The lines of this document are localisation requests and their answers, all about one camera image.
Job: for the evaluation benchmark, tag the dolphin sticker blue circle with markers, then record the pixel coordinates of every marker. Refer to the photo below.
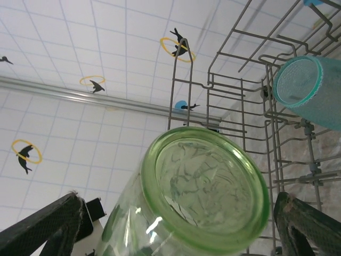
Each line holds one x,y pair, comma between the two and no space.
315,2
181,104

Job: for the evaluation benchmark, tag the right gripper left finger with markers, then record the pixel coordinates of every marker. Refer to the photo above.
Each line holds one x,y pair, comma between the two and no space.
40,234

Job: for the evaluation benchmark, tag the teal textured plastic cup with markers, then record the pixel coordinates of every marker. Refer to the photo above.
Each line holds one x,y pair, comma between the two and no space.
319,93

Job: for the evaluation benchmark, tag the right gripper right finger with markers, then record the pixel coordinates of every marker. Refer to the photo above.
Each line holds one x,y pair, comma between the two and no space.
306,232

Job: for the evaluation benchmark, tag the aluminium corner post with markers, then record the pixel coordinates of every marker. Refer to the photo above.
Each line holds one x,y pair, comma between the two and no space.
80,96

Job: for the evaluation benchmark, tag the green glass cup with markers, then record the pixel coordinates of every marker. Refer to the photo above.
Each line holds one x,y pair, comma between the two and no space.
207,186

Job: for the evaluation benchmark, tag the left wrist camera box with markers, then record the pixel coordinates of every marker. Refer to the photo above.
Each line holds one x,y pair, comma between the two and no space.
94,210

